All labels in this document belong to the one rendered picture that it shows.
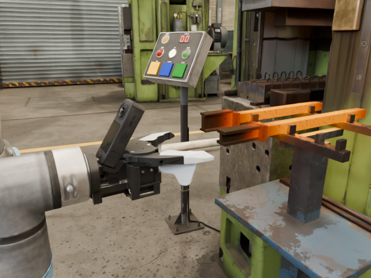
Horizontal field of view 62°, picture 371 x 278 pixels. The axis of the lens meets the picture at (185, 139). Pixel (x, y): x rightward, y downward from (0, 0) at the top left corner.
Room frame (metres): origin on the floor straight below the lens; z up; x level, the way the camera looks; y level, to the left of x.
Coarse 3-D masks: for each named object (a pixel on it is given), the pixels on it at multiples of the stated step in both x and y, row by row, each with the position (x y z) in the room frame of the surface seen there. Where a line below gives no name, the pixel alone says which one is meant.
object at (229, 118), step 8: (296, 104) 0.87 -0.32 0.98; (304, 104) 0.87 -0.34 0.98; (312, 104) 0.87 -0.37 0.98; (320, 104) 0.89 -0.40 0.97; (208, 112) 0.72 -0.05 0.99; (216, 112) 0.72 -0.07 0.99; (224, 112) 0.72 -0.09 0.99; (232, 112) 0.73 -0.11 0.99; (240, 112) 0.77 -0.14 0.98; (248, 112) 0.77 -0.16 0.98; (256, 112) 0.77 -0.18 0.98; (264, 112) 0.78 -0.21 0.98; (272, 112) 0.80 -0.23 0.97; (280, 112) 0.81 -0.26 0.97; (288, 112) 0.83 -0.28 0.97; (296, 112) 0.84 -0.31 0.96; (304, 112) 0.86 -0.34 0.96; (208, 120) 0.71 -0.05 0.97; (216, 120) 0.72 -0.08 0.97; (224, 120) 0.73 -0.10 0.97; (232, 120) 0.74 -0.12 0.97; (240, 120) 0.74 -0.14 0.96; (248, 120) 0.76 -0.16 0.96; (200, 128) 0.71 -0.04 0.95; (208, 128) 0.71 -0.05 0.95; (216, 128) 0.71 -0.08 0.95
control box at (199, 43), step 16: (176, 32) 1.78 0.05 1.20; (192, 32) 1.70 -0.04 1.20; (160, 48) 1.80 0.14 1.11; (176, 48) 1.71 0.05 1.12; (192, 48) 1.64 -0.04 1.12; (208, 48) 1.66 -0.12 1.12; (192, 64) 1.58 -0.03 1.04; (160, 80) 1.70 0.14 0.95; (176, 80) 1.59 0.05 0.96; (192, 80) 1.57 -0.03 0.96
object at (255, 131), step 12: (288, 120) 0.68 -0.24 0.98; (300, 120) 0.68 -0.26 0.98; (312, 120) 0.70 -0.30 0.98; (324, 120) 0.72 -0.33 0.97; (336, 120) 0.74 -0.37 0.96; (228, 132) 0.58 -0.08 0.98; (240, 132) 0.60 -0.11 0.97; (252, 132) 0.62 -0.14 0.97; (264, 132) 0.61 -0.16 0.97; (276, 132) 0.64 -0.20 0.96; (228, 144) 0.58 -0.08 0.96
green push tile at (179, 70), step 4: (176, 64) 1.64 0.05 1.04; (180, 64) 1.62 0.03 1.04; (184, 64) 1.60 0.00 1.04; (176, 68) 1.62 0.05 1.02; (180, 68) 1.60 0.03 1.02; (184, 68) 1.58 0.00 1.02; (176, 72) 1.61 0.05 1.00; (180, 72) 1.59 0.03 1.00; (184, 72) 1.58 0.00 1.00; (172, 76) 1.61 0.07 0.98; (176, 76) 1.59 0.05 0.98; (180, 76) 1.57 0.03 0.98
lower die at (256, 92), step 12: (240, 84) 1.35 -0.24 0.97; (252, 84) 1.26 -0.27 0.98; (264, 84) 1.19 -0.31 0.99; (276, 84) 1.20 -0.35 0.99; (288, 84) 1.22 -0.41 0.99; (312, 84) 1.27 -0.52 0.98; (324, 84) 1.29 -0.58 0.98; (240, 96) 1.35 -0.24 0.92; (252, 96) 1.26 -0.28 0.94; (264, 96) 1.19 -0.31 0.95; (312, 96) 1.27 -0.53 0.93
